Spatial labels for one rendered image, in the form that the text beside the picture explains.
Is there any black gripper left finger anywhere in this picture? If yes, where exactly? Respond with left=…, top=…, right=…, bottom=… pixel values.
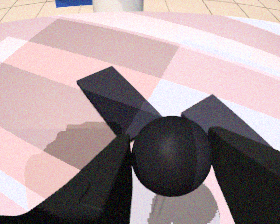
left=0, top=133, right=133, bottom=224

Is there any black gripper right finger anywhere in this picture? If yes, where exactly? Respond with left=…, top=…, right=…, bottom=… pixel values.
left=208, top=127, right=280, bottom=224

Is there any dark grey rectangular block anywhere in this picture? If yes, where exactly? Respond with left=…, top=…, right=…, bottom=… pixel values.
left=180, top=95, right=270, bottom=148
left=76, top=65, right=163, bottom=143

